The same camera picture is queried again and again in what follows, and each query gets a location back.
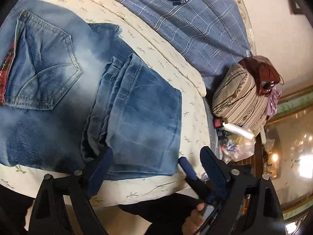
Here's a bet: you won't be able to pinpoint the red small box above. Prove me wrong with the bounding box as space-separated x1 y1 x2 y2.
213 118 223 129

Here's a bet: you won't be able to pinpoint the blue denim jeans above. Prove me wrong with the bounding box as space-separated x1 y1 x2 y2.
1 0 182 180

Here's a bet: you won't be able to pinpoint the person's right hand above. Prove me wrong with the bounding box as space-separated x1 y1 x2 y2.
182 203 205 235

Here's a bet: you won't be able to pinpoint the cream leaf-print quilt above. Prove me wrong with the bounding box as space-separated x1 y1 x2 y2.
1 0 210 206

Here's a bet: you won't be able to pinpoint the dark red cloth bag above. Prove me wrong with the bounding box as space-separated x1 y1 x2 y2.
239 55 281 96

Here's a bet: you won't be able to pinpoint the striped beige pillow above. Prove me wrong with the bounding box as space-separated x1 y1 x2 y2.
212 64 268 131

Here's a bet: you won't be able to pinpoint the clear plastic bag of items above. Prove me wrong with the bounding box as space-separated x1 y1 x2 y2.
219 133 256 163

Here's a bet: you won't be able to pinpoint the purple cloth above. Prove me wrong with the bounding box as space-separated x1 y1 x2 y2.
266 87 282 120

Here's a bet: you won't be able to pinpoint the blue plaid duvet with emblem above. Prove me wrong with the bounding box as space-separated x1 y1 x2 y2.
116 0 250 91

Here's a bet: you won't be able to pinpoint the white plastic bottle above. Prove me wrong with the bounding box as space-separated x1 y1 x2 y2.
222 122 254 139

